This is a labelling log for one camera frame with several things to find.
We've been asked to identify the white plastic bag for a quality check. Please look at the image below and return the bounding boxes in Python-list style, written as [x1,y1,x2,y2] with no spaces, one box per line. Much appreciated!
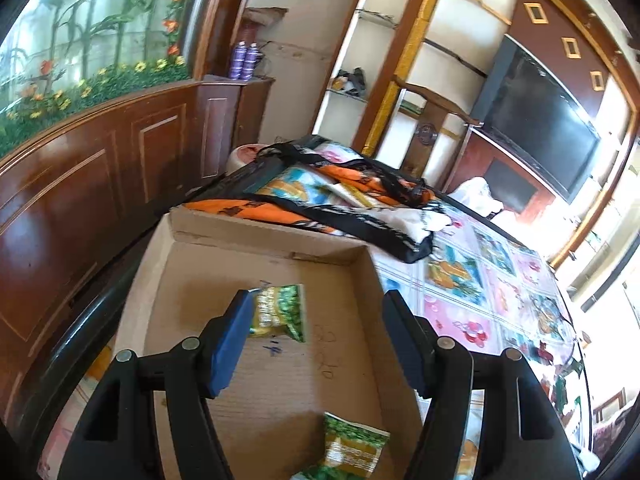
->
[457,177,503,218]

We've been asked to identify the wooden chair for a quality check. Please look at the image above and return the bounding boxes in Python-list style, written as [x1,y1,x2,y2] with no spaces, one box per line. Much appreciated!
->
[392,74,483,181]

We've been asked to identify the shallow cardboard box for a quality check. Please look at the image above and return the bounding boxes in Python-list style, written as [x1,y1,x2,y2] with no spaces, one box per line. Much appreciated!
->
[112,205,438,480]

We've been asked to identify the wooden wall unit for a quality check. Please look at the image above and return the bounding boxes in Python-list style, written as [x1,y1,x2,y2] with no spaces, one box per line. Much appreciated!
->
[312,0,640,271]

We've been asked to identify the eyeglasses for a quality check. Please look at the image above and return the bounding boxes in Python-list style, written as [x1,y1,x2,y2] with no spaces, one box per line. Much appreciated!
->
[530,295,576,341]

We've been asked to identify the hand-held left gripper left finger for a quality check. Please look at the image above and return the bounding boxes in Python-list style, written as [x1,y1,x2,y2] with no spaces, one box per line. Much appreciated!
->
[57,290,256,480]

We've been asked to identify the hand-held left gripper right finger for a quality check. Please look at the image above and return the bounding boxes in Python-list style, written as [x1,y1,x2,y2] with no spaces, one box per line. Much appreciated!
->
[382,290,583,480]

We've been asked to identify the dark wooden cabinet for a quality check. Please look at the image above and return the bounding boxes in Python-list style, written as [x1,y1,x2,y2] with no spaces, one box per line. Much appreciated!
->
[0,77,276,411]

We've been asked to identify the black flat television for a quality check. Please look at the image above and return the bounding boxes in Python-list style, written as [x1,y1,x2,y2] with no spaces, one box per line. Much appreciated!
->
[472,35,601,203]

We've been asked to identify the glass tank with artificial plants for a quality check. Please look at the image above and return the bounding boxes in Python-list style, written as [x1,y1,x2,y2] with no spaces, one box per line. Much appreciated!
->
[0,0,211,156]

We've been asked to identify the orange black tote bag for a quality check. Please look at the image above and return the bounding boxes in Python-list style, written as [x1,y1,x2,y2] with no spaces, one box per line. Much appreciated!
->
[185,142,451,263]

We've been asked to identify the pink white round container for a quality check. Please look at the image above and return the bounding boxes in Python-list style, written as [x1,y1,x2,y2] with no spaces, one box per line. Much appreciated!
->
[227,144,261,173]

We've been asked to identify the crumpled dark cloth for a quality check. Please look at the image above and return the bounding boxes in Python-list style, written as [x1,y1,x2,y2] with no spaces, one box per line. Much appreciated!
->
[332,67,368,96]

